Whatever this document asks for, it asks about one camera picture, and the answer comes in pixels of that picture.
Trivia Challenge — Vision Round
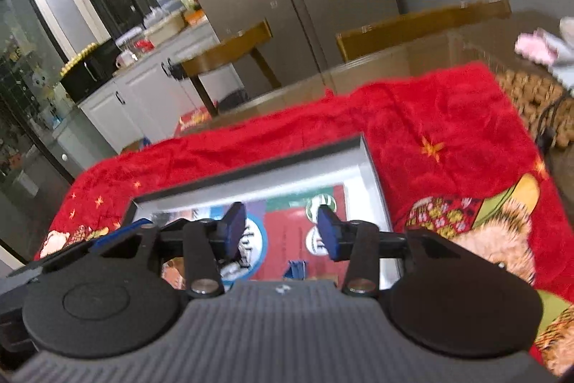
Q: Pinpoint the white kitchen cabinet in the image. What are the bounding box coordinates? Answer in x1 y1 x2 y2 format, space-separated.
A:
78 22 245 156

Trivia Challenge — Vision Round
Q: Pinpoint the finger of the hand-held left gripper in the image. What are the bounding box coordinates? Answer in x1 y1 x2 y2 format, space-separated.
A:
35 218 155 272

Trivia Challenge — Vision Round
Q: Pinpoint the red bear printed blanket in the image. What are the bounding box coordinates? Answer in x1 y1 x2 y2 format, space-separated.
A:
38 62 574 378

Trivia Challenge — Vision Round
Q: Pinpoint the black cable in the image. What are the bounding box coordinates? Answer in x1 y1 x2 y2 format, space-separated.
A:
531 93 574 151

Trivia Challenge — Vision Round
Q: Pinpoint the pink cloth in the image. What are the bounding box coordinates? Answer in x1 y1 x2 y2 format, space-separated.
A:
514 28 562 66

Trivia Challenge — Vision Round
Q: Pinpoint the printed paper sheet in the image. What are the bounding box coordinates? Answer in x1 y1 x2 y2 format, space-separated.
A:
157 183 356 283

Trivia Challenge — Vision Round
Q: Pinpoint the dark wooden chair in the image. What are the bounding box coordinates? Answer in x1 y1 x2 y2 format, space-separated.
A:
161 19 282 117
335 0 513 63

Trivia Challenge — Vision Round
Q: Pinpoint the red snack box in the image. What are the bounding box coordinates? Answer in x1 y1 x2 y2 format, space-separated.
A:
177 102 221 138

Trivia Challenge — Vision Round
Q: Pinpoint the black countertop oven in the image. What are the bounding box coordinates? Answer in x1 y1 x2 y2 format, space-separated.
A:
58 39 123 104

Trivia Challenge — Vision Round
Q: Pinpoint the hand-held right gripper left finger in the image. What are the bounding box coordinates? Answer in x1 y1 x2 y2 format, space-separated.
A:
87 201 248 299

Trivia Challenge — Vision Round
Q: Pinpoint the beige plastic basin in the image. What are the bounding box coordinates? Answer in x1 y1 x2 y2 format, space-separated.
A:
143 13 187 46

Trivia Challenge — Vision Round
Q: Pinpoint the black cardboard box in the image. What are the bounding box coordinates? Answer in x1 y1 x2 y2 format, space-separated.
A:
121 133 405 292

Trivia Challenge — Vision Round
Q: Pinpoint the blue hair clip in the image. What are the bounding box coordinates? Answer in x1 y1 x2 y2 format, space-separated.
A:
284 260 308 281

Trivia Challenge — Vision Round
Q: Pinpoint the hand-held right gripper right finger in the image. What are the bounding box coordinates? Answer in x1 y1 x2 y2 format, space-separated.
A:
316 204 464 299

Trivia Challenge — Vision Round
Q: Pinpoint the glass cabinet door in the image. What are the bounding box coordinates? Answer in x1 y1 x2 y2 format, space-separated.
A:
0 0 82 263

